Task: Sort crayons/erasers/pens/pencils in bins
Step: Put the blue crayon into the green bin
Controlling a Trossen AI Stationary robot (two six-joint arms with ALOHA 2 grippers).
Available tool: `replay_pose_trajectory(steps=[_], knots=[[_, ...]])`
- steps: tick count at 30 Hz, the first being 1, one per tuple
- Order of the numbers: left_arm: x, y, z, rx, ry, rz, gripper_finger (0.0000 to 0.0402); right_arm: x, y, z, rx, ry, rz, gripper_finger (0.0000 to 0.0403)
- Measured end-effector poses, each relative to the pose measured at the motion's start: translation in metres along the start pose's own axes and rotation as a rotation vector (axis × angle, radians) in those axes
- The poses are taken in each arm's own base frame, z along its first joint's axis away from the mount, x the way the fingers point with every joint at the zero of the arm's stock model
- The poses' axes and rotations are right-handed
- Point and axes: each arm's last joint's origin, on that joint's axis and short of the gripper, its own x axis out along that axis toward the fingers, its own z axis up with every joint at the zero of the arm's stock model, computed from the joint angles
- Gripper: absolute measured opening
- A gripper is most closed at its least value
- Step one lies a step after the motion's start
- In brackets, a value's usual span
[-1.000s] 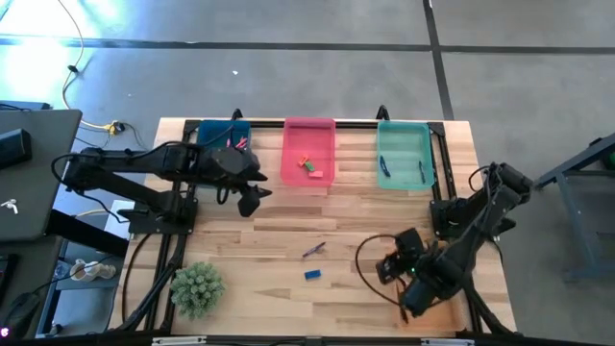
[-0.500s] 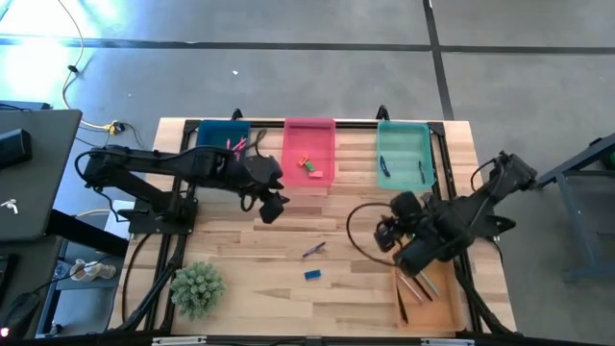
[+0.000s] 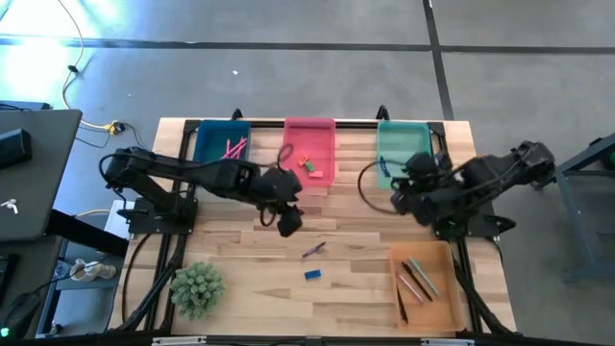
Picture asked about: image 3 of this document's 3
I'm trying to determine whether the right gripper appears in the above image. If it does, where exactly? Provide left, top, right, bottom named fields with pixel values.
left=391, top=152, right=439, bottom=227

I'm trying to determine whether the teal pen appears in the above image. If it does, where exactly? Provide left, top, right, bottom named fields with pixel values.
left=407, top=256, right=441, bottom=297

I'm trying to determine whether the translucent purple pen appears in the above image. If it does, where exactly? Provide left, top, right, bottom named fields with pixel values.
left=395, top=272, right=425, bottom=305

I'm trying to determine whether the dark pen with black cap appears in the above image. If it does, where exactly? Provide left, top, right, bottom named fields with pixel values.
left=395, top=283, right=410, bottom=325

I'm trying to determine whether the pink plastic bin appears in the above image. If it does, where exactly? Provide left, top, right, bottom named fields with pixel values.
left=280, top=116, right=337, bottom=188

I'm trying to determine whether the teal plastic bin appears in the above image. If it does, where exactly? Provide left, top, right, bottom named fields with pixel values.
left=376, top=119, right=432, bottom=191

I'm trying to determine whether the dark blue plastic bin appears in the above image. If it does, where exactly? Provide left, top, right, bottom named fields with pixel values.
left=191, top=118, right=253, bottom=167

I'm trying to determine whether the orange plastic bin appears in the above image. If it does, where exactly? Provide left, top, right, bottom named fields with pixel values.
left=388, top=240, right=466, bottom=334

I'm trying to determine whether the green artificial plant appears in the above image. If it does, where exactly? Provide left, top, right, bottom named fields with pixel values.
left=169, top=260, right=228, bottom=321

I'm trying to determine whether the gray metal cart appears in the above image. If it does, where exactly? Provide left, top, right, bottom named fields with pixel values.
left=529, top=132, right=615, bottom=284

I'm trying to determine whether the white paper sheet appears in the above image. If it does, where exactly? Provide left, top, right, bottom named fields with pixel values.
left=103, top=199, right=135, bottom=241

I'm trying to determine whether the beige figurine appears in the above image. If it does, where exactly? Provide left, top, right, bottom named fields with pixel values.
left=69, top=258, right=118, bottom=284

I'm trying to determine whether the dark gray desk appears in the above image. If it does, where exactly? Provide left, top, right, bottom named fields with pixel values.
left=0, top=108, right=84, bottom=242

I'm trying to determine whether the black box device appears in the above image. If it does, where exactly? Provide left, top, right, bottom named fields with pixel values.
left=0, top=128, right=34, bottom=170

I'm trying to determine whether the black computer mouse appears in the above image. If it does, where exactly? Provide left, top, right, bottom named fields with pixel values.
left=2, top=291, right=42, bottom=340

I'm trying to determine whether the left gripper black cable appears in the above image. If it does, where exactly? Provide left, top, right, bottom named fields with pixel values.
left=258, top=142, right=295, bottom=228

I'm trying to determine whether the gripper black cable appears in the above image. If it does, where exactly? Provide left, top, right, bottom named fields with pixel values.
left=258, top=142, right=295, bottom=228
left=357, top=161, right=409, bottom=216

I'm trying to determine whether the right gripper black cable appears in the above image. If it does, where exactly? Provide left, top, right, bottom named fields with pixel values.
left=357, top=161, right=409, bottom=216

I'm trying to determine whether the black table frame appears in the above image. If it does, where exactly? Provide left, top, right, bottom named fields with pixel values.
left=112, top=104, right=519, bottom=338

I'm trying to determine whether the silver bracket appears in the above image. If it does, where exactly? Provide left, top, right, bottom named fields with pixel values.
left=151, top=335, right=209, bottom=346
left=420, top=337, right=477, bottom=346

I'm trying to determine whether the yellow floor cable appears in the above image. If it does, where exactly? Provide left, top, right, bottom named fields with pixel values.
left=56, top=0, right=119, bottom=132

